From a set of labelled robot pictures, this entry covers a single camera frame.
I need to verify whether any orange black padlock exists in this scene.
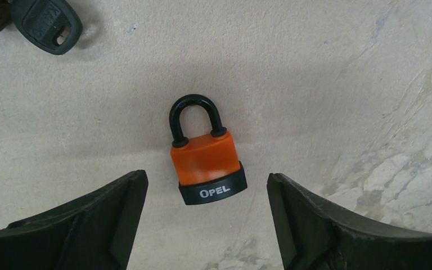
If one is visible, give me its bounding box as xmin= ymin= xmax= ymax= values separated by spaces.
xmin=169 ymin=94 xmax=248 ymax=205

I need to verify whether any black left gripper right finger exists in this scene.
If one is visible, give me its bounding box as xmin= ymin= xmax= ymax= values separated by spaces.
xmin=267 ymin=173 xmax=432 ymax=269

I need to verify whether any single black-head key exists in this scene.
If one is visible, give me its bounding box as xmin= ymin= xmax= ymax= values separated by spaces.
xmin=9 ymin=0 xmax=83 ymax=55

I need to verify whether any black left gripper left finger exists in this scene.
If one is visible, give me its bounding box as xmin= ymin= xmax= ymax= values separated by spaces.
xmin=0 ymin=170 xmax=149 ymax=269

